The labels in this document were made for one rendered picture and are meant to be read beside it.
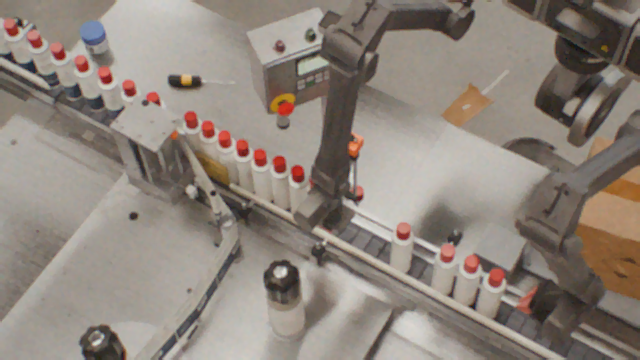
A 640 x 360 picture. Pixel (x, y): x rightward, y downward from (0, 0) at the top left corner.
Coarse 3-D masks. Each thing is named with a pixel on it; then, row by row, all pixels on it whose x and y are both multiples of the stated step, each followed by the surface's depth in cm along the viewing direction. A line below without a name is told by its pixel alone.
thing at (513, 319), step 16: (64, 96) 277; (208, 176) 263; (352, 224) 255; (352, 240) 253; (368, 240) 252; (384, 240) 252; (384, 256) 250; (416, 256) 250; (384, 272) 248; (416, 272) 248; (416, 288) 245; (496, 320) 241; (512, 320) 241; (528, 320) 241; (528, 336) 239; (544, 336) 239; (560, 352) 237; (576, 352) 237; (592, 352) 236
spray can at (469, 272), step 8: (472, 256) 227; (464, 264) 228; (472, 264) 226; (464, 272) 229; (472, 272) 228; (480, 272) 230; (456, 280) 236; (464, 280) 230; (472, 280) 229; (456, 288) 237; (464, 288) 234; (472, 288) 233; (456, 296) 240; (464, 296) 237; (472, 296) 238; (464, 304) 241
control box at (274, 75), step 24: (288, 24) 212; (312, 24) 212; (264, 48) 209; (288, 48) 209; (312, 48) 210; (264, 72) 210; (288, 72) 212; (312, 72) 216; (264, 96) 218; (288, 96) 219; (312, 96) 223
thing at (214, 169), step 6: (198, 156) 255; (204, 156) 254; (204, 162) 256; (210, 162) 254; (216, 162) 253; (204, 168) 259; (210, 168) 257; (216, 168) 255; (222, 168) 253; (210, 174) 260; (216, 174) 258; (222, 174) 256; (222, 180) 259; (228, 180) 257
